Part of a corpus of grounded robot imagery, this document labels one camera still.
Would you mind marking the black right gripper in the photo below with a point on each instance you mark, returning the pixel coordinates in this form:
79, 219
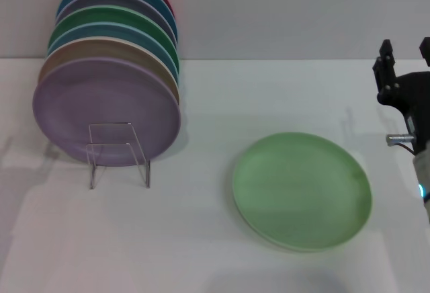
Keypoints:
415, 91

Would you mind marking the light green plate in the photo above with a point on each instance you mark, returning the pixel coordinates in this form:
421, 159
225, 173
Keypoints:
302, 192

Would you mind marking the beige plate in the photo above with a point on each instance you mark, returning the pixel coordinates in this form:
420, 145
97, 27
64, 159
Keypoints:
84, 49

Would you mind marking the lilac plate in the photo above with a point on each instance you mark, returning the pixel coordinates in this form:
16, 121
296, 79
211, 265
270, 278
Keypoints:
100, 98

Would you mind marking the dark green plate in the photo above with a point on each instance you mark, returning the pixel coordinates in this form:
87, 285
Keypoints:
100, 15

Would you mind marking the light blue plate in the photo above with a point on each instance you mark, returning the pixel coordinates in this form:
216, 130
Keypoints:
94, 31

